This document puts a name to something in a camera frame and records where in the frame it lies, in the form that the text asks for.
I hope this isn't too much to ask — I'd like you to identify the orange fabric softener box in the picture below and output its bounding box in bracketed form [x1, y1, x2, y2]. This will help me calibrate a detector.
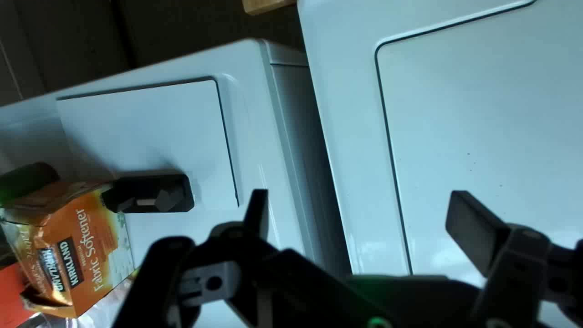
[2, 182, 135, 319]

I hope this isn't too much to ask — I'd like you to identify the white dryer machine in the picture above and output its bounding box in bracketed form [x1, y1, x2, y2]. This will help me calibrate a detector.
[0, 40, 350, 277]

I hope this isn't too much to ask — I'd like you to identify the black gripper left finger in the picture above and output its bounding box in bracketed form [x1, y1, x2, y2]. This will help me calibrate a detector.
[210, 189, 270, 262]

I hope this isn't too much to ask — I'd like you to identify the white top-load washing machine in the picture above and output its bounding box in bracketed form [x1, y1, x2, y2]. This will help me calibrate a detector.
[297, 0, 583, 284]

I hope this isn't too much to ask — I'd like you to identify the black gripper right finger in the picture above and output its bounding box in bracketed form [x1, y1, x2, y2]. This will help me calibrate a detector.
[445, 189, 550, 277]

